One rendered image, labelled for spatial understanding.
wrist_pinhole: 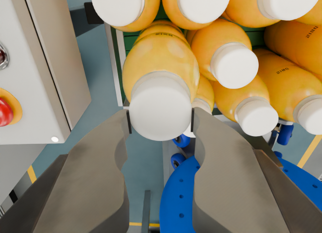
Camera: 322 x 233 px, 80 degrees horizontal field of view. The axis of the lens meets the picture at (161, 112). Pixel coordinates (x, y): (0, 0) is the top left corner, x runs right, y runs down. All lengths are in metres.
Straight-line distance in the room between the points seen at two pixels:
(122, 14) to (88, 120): 1.47
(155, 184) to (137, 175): 0.21
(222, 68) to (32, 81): 0.17
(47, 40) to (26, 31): 0.03
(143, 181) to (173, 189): 1.69
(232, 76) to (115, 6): 0.12
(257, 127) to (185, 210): 0.16
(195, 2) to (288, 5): 0.07
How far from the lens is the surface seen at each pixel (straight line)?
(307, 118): 0.26
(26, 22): 0.21
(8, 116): 0.23
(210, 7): 0.18
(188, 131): 0.22
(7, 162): 0.89
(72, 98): 0.26
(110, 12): 0.18
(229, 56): 0.19
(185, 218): 0.32
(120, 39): 0.38
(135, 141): 1.67
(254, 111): 0.22
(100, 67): 1.39
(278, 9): 0.20
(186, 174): 0.37
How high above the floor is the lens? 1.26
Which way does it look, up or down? 58 degrees down
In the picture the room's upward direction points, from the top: 179 degrees counter-clockwise
